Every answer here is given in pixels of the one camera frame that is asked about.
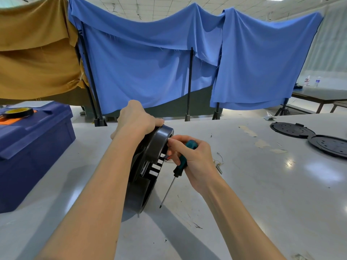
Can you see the dark wooden table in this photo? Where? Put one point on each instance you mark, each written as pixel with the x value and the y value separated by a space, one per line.
pixel 320 96

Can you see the black metal stand pole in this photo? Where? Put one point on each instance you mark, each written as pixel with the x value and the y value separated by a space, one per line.
pixel 90 78
pixel 189 83
pixel 217 110

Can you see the blue plastic toolbox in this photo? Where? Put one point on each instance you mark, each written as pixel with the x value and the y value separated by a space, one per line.
pixel 29 154

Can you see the person's left fingers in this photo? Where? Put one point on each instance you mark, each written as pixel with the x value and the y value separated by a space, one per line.
pixel 156 122

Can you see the person's right forearm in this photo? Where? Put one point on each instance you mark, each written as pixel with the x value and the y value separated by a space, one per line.
pixel 241 222

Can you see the large blue cloth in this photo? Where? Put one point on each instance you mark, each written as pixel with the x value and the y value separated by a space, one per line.
pixel 141 64

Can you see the masking tape strip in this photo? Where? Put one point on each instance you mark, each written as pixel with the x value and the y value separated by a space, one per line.
pixel 247 131
pixel 262 143

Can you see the mustard yellow cloth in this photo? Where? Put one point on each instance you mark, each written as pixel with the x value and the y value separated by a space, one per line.
pixel 35 51

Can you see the person's left forearm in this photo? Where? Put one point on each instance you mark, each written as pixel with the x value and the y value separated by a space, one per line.
pixel 89 197

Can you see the black yellow tape roll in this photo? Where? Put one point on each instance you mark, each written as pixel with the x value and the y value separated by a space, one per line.
pixel 19 112

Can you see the clear plastic bottle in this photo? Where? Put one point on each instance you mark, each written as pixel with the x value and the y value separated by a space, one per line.
pixel 307 80
pixel 317 82

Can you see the person's right thumb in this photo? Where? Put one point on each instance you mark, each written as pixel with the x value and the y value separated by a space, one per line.
pixel 177 144

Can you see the black hinged round plates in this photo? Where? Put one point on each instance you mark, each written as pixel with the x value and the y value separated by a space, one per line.
pixel 311 136

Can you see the person's left hand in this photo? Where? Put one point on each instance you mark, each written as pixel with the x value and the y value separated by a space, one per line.
pixel 134 119

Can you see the black round appliance housing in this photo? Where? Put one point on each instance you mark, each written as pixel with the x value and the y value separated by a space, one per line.
pixel 147 167

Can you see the person's right hand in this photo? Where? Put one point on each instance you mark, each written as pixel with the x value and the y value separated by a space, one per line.
pixel 195 162

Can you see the crumpled white paper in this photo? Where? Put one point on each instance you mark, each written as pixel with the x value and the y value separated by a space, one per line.
pixel 269 116

